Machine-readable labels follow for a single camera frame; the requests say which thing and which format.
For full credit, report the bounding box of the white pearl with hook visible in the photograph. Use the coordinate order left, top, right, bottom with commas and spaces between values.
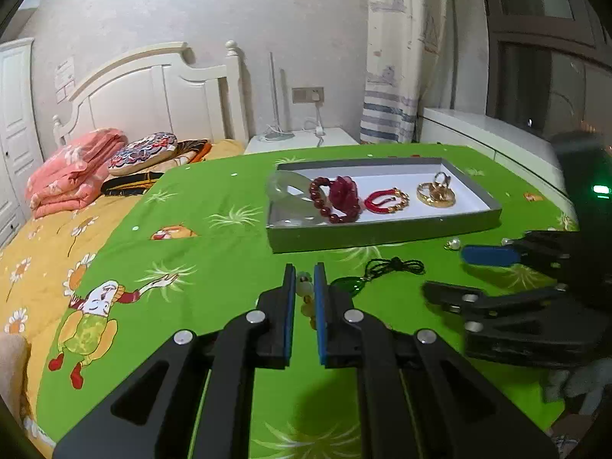
444, 237, 462, 251

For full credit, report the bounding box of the green pendant black cord necklace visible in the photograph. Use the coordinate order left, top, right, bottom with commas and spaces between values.
330, 256, 426, 298

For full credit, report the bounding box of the multicolour jade bead bracelet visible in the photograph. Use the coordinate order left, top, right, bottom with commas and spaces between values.
295, 270, 320, 331

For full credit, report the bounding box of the red rope gold bead bracelet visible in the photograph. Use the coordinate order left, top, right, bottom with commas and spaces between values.
363, 186, 412, 215

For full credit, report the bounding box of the dark red flower ornament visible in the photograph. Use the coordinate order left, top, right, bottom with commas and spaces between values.
329, 176, 361, 215

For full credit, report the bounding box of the grey white jewelry tray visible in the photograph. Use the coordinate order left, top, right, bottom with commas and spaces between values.
267, 158, 502, 253

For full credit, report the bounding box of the white window sill ledge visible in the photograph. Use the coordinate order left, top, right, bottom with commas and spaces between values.
417, 108, 576, 218

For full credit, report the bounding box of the gold bangle with rings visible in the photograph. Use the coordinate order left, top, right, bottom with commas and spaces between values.
416, 171, 456, 208

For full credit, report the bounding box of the green cartoon print cloth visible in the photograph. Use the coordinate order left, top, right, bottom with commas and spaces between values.
36, 144, 565, 458

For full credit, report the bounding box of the pale green jade bangle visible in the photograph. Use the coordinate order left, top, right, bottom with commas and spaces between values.
267, 170, 324, 227

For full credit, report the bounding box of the sailboat print curtain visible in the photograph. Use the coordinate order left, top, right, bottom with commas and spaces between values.
360, 0, 448, 144

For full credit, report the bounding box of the black orange cloth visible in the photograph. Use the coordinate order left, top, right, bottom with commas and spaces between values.
101, 140, 213, 197

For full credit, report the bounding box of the white bedside table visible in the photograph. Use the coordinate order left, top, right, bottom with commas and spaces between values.
245, 127, 357, 155

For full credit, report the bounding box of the patterned embroidered pillow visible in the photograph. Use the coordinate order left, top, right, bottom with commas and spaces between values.
108, 132, 177, 176

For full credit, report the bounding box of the folded pink blanket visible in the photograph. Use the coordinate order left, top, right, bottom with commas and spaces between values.
25, 129, 128, 219

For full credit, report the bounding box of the white standing lamp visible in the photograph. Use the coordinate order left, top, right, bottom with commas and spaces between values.
260, 51, 295, 142

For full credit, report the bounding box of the white wooden headboard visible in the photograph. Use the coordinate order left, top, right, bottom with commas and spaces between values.
53, 41, 250, 147

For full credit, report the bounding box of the dark red bead bracelet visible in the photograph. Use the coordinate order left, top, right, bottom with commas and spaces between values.
308, 176, 362, 225

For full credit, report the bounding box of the white charger with cable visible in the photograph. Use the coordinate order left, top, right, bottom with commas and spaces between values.
304, 102, 326, 148

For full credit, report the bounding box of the wall power socket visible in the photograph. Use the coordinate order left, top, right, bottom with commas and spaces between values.
291, 86, 325, 104

